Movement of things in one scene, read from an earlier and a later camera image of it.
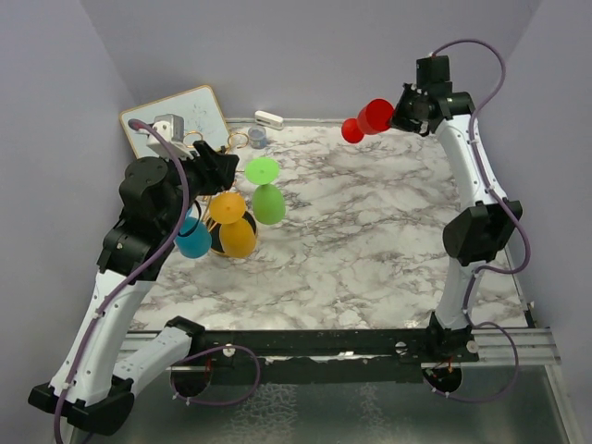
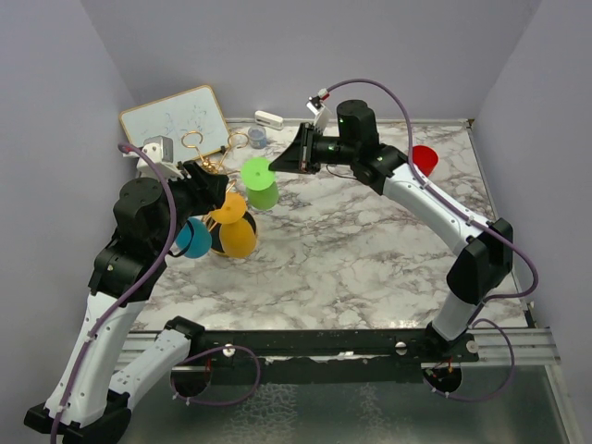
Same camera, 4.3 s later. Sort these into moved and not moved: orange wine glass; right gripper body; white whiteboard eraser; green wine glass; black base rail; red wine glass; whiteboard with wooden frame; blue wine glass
Moved: green wine glass; red wine glass; right gripper body
Not moved: whiteboard with wooden frame; blue wine glass; black base rail; orange wine glass; white whiteboard eraser
